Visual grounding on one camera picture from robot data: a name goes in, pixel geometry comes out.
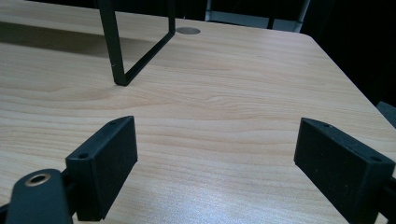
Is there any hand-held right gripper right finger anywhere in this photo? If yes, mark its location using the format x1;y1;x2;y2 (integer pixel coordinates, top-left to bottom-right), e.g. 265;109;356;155
293;117;396;224

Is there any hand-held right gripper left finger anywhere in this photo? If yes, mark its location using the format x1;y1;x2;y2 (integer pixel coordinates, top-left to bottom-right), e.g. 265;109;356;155
64;115;138;222

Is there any dark grey chair edge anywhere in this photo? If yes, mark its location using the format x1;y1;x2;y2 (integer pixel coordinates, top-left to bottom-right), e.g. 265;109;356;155
375;101;396;129

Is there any black metal stand frame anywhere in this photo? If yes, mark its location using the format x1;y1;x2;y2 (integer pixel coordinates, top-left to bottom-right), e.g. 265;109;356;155
94;0;177;87

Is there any grey round cable cap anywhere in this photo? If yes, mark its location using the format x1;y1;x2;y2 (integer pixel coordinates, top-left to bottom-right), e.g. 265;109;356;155
176;26;202;35

